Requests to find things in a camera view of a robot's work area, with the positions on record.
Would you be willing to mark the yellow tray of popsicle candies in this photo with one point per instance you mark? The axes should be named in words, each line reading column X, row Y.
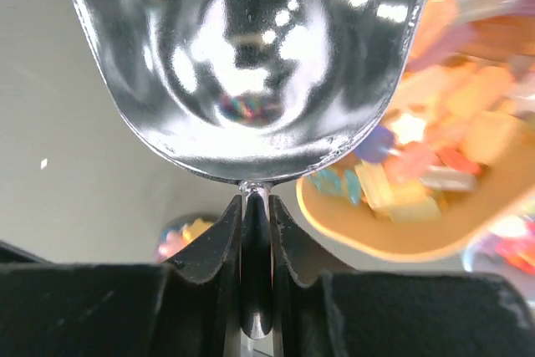
column 455, row 150

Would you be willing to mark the clear plastic jar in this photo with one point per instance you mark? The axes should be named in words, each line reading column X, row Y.
column 180, row 232

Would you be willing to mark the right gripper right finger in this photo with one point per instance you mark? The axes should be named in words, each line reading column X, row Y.
column 322, row 307

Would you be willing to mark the light blue tray of gummies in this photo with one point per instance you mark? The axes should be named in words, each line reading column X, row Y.
column 509, row 241

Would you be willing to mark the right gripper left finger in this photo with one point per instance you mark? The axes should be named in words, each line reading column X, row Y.
column 187, row 306

